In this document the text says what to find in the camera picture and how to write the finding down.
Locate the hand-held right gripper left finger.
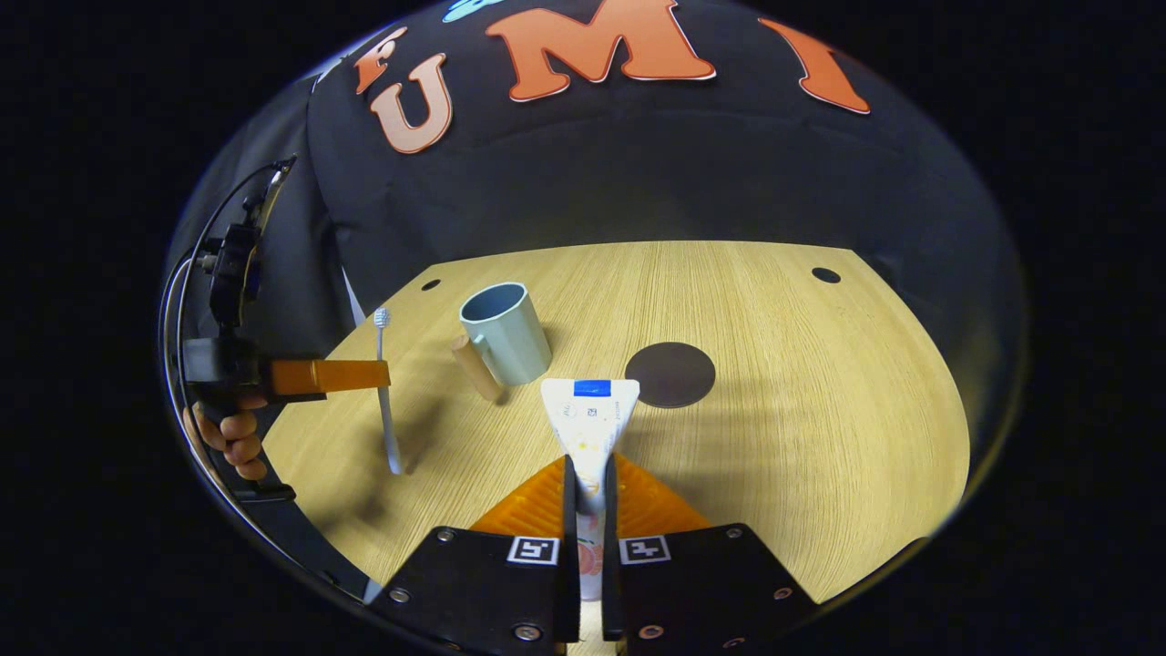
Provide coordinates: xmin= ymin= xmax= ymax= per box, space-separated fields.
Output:
xmin=364 ymin=453 xmax=581 ymax=656

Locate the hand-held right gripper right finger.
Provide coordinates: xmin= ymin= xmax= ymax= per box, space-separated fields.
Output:
xmin=601 ymin=453 xmax=821 ymax=652

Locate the white toothbrush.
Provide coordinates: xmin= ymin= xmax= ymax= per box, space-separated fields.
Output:
xmin=373 ymin=307 xmax=404 ymax=477

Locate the blue cup with wooden handle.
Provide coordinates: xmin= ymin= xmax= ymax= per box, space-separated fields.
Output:
xmin=450 ymin=282 xmax=553 ymax=405

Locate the white toothpaste tube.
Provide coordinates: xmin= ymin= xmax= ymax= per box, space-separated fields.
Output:
xmin=539 ymin=377 xmax=641 ymax=602

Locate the round dark brown coaster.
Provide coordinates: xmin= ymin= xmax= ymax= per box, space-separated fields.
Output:
xmin=625 ymin=342 xmax=717 ymax=409

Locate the black backdrop cloth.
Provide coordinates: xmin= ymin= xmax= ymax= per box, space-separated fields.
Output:
xmin=305 ymin=0 xmax=1030 ymax=456

